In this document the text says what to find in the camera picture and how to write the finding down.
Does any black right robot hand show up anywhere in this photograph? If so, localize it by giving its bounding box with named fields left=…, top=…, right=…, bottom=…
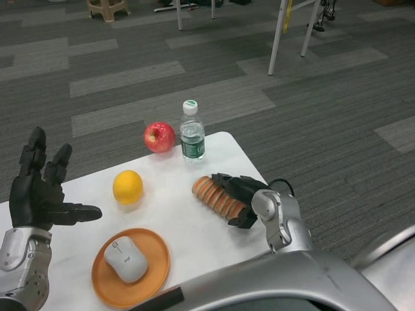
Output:
left=210, top=172, right=270, bottom=230

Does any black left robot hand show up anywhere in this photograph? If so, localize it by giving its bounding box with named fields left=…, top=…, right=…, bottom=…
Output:
left=8, top=126, right=103, bottom=231

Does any ridged brown bread loaf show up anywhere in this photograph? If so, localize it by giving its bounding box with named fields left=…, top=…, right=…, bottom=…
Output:
left=191, top=176, right=253, bottom=223

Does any red apple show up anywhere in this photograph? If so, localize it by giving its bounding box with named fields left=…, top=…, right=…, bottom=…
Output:
left=144, top=122, right=176, bottom=154

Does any clear water bottle green label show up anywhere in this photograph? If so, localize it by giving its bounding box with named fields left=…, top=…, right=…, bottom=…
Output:
left=179, top=100, right=206, bottom=164

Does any yellow lemon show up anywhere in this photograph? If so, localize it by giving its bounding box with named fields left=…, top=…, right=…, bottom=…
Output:
left=112, top=170, right=144, bottom=205

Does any silver robot chest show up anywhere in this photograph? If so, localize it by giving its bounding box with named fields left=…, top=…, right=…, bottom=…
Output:
left=126, top=225, right=415, bottom=311

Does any orange round plate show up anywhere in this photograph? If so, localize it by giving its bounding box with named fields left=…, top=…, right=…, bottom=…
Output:
left=91, top=227, right=171, bottom=308

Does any white computer mouse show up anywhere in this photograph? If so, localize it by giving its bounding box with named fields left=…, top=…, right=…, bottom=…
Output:
left=103, top=236, right=149, bottom=284

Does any yellow black tape measure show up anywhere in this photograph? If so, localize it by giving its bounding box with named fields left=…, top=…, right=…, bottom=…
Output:
left=283, top=0, right=294, bottom=33

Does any beige plastic stool dark seat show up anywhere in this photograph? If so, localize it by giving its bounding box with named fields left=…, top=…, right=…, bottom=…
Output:
left=86, top=0, right=131, bottom=23

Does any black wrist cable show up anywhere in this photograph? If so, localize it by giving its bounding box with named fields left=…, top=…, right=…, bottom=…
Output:
left=267, top=179, right=296, bottom=197

